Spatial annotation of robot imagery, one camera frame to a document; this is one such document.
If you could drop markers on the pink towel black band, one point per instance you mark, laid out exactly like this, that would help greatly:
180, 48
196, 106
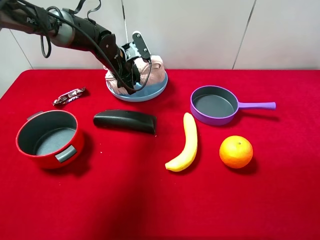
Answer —
145, 73

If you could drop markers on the red toy cooking pot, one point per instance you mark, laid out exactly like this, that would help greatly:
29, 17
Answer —
51, 139

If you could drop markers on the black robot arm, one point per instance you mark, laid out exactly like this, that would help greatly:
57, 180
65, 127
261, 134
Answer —
63, 28

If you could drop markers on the orange fruit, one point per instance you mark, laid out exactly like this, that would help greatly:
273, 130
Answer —
236, 151

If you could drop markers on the black glasses case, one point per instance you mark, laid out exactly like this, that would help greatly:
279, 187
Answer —
127, 120

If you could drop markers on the purple toy frying pan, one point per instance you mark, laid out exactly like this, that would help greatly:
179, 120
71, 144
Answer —
217, 106

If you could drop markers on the light blue round plate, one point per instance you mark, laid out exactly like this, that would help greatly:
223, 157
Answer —
149, 92

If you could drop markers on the yellow banana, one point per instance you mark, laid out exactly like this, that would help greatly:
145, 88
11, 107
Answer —
189, 152

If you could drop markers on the silver candy bar wrapper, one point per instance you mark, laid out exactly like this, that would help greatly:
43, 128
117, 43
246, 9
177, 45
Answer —
69, 96

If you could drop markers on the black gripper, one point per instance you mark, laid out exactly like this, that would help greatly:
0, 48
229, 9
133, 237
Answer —
128, 70

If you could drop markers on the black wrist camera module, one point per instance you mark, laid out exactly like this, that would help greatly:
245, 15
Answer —
141, 45

